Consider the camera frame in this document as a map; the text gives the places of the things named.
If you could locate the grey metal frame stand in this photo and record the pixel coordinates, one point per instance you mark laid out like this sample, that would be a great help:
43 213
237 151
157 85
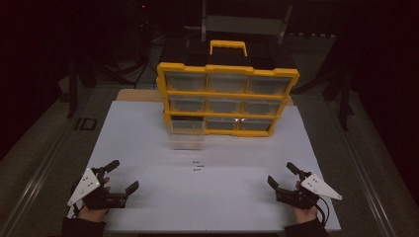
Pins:
245 24

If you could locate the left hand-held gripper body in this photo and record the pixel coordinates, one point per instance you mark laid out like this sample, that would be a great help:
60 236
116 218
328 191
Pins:
86 186

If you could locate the small dark screw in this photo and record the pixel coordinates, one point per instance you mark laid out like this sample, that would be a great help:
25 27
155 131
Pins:
197 170
200 166
196 162

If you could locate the person's right hand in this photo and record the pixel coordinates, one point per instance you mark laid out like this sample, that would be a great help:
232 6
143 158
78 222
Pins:
304 215

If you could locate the dark tripod stand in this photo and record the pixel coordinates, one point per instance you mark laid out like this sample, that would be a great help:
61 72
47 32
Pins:
143 36

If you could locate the yellow black drawer organizer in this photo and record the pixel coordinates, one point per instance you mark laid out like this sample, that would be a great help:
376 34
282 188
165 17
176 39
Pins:
227 68

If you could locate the clear plastic drawer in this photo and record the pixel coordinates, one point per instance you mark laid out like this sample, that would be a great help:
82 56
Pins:
186 135

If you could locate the person's left hand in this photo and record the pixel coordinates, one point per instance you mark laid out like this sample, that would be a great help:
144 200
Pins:
92 215

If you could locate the white table cover board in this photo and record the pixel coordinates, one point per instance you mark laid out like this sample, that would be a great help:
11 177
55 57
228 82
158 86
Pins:
148 131

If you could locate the group of clear organizer drawers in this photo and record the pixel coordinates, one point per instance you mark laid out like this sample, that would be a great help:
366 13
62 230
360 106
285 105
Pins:
227 84

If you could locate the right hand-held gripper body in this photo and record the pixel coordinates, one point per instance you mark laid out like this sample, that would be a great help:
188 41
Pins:
318 187

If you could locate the dark metal stand leg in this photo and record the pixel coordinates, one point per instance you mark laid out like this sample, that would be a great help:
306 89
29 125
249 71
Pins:
344 105
72 89

